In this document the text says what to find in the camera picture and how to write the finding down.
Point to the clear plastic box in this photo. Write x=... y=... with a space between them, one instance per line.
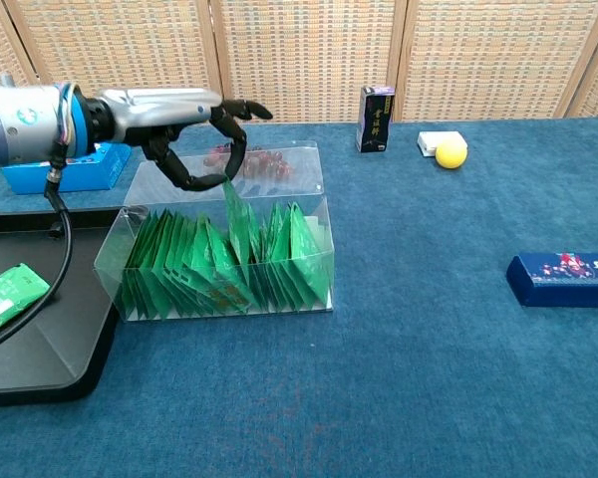
x=309 y=234

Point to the black drink carton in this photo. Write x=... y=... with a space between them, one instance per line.
x=375 y=122

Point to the bunch of red grapes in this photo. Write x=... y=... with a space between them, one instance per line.
x=264 y=164

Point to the black plastic tray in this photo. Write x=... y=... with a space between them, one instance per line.
x=45 y=348

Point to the dark blue long box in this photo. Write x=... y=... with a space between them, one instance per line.
x=563 y=279

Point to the woven rattan folding screen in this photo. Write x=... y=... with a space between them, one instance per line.
x=304 y=50

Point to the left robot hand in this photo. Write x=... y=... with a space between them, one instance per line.
x=159 y=112

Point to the blue cookie box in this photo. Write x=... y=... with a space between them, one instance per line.
x=99 y=169

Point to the yellow ball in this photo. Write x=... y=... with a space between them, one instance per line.
x=451 y=154

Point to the small white box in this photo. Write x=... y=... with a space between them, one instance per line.
x=431 y=139

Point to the blue table cloth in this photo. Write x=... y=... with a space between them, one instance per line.
x=379 y=378

